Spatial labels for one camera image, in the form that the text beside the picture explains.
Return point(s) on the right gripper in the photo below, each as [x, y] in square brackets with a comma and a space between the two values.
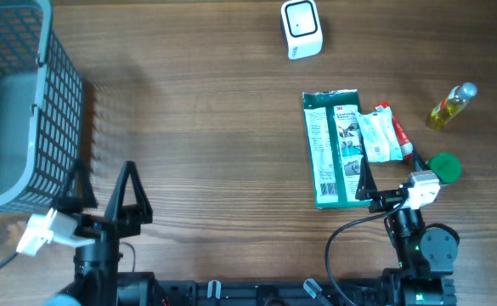
[382, 197]

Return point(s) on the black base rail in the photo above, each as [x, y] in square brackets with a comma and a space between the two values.
[273, 293]

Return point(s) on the yellow liquid Vim bottle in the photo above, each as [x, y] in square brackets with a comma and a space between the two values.
[457, 100]

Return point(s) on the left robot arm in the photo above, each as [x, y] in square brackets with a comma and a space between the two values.
[97, 280]

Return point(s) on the green 3M product package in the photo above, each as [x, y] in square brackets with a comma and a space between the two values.
[335, 147]

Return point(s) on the red toothpaste box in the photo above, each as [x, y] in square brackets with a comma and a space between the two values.
[405, 145]

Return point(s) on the mint green plastic packet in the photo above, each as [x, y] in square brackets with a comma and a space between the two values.
[380, 140]

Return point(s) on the green lid jar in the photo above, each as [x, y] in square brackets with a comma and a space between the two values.
[446, 166]

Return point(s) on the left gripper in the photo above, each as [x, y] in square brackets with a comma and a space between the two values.
[113, 216]

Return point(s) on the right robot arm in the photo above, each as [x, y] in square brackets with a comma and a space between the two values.
[425, 252]

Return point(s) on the white barcode scanner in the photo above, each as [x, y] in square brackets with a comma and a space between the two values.
[301, 28]

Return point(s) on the grey plastic shopping basket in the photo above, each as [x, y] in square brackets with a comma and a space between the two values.
[41, 107]

